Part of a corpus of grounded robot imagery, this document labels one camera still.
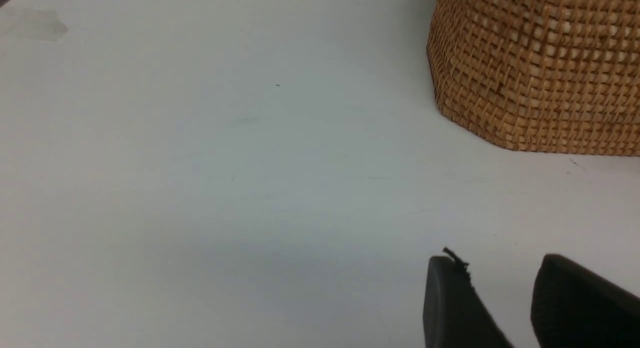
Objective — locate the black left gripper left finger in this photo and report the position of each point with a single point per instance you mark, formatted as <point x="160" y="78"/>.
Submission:
<point x="453" y="313"/>

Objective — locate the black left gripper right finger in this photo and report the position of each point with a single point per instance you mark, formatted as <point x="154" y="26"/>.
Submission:
<point x="575" y="307"/>

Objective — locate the woven rattan basket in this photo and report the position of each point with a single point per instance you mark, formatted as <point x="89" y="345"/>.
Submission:
<point x="552" y="76"/>

